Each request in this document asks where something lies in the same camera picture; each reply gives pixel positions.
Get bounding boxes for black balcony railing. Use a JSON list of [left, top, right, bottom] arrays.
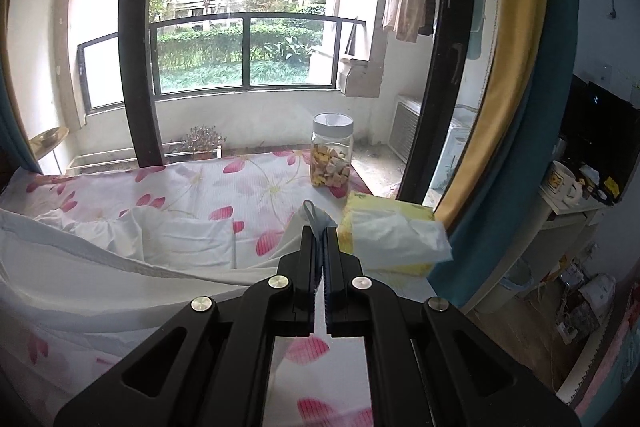
[[77, 14, 367, 115]]

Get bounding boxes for clear plastic snack jar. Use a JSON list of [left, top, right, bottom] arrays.
[[312, 112, 355, 190]]

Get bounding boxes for dried potted plant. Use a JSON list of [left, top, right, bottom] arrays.
[[181, 124, 227, 160]]

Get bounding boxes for yellow tissue pack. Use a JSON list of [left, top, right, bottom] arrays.
[[336, 191, 454, 279]]

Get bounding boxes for yellow curtain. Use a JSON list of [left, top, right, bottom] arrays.
[[434, 0, 552, 235]]

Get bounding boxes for white air conditioner unit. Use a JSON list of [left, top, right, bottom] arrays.
[[389, 94, 478, 192]]

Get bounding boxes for white desk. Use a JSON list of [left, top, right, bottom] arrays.
[[474, 192, 602, 314]]

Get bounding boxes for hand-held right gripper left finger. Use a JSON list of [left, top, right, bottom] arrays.
[[52, 227, 321, 427]]

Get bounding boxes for pink floral bed sheet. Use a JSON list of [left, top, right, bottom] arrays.
[[0, 149, 437, 427]]

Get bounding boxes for hanging light teal towel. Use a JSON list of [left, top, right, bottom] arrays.
[[466, 0, 494, 61]]

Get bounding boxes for teal curtain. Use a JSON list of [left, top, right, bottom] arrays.
[[0, 97, 43, 175], [429, 0, 582, 314]]

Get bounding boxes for brass dish on stand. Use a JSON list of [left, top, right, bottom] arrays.
[[27, 126, 71, 176]]

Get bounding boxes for white hooded jacket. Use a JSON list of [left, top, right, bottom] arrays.
[[0, 199, 342, 340]]

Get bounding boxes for cardboard box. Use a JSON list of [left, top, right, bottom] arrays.
[[337, 56, 382, 98]]

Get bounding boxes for black appliance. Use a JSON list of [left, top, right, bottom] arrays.
[[559, 74, 640, 204]]

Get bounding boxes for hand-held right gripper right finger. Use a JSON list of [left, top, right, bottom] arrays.
[[322, 226, 583, 427]]

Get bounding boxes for black sliding door frame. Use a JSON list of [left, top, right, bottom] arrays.
[[397, 0, 479, 208], [118, 0, 174, 168]]

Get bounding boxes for white printed mug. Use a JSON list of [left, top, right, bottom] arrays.
[[551, 160, 585, 208]]

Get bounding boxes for white plastic bag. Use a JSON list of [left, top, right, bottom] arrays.
[[574, 273, 617, 334]]

